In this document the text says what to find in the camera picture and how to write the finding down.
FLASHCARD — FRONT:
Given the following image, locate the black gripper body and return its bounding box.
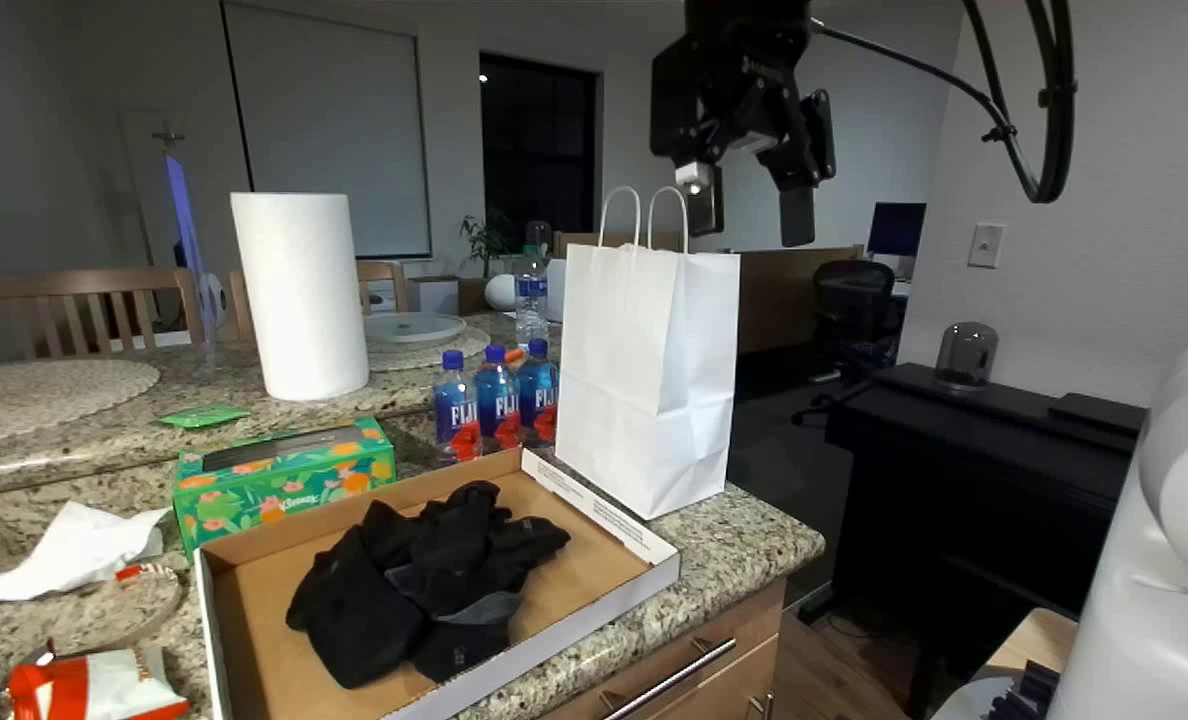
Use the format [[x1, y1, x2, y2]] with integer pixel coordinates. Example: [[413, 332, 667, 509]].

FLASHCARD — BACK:
[[650, 0, 838, 188]]

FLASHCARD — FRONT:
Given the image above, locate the white paper bag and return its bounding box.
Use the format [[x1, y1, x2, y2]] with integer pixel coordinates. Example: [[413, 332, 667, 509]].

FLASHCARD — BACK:
[[558, 183, 739, 522]]

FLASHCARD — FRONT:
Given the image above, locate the black socks pile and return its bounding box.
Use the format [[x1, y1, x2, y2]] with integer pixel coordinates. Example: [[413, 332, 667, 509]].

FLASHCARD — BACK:
[[283, 480, 569, 690]]

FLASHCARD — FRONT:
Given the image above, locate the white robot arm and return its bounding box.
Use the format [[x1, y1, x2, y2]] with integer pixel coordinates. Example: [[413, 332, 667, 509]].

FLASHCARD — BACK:
[[654, 0, 1188, 720]]

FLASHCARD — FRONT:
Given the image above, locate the computer monitor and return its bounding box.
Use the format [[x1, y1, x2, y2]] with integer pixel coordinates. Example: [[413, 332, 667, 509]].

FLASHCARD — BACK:
[[869, 203, 928, 258]]

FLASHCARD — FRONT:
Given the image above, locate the black office chair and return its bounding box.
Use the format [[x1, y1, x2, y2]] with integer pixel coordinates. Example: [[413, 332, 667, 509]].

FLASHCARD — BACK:
[[795, 259, 897, 426]]

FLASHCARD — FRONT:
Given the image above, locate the water bottle right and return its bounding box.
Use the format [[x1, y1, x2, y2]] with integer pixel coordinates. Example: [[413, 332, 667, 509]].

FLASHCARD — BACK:
[[520, 342, 558, 444]]

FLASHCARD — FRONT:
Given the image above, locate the water bottle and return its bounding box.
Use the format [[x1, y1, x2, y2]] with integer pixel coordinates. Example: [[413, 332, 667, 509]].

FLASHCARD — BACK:
[[478, 346, 525, 447], [520, 342, 558, 444], [431, 348, 479, 461]]

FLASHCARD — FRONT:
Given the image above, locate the water bottle middle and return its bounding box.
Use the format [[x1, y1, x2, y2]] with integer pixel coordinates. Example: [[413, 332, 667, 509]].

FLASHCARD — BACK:
[[478, 346, 525, 447]]

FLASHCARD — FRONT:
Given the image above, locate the water bottle left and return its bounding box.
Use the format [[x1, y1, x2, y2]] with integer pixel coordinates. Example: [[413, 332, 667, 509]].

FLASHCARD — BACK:
[[431, 348, 479, 461]]

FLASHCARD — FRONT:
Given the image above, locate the glass plate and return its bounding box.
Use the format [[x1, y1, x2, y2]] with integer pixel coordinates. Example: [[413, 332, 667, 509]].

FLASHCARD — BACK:
[[365, 313, 469, 346]]

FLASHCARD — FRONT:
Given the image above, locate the white paper towel roll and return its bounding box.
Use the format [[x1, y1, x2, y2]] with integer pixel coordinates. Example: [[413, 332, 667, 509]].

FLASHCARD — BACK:
[[227, 191, 368, 399]]

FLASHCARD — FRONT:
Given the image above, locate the green sponge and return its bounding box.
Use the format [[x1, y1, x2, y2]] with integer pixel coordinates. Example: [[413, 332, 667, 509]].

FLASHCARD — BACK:
[[162, 409, 243, 431]]

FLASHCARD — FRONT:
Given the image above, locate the green tissue box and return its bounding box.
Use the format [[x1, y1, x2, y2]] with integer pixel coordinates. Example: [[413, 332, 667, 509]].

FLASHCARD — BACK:
[[173, 418, 400, 553]]

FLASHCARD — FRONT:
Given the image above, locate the cardboard tray box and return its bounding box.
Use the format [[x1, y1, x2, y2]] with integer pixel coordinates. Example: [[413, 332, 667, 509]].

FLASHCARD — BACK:
[[196, 447, 680, 720]]

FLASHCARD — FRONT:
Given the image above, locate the wooden chair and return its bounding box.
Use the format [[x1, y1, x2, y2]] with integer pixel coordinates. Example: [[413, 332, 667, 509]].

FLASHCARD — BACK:
[[0, 269, 206, 361]]

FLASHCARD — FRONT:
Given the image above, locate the crumpled white napkin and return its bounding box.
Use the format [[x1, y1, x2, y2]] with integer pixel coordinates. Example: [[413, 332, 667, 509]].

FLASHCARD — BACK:
[[0, 502, 164, 605]]

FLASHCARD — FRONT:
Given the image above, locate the round woven placemat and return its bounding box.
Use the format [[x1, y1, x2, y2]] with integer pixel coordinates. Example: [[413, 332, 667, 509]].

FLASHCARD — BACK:
[[0, 361, 162, 439]]

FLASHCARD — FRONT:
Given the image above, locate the orange white wrapper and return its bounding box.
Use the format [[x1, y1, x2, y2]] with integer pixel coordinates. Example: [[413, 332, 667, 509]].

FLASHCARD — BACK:
[[5, 649, 189, 720]]

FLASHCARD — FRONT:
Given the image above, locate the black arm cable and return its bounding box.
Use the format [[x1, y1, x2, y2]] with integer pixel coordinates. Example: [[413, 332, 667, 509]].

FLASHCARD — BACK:
[[809, 0, 1080, 210]]

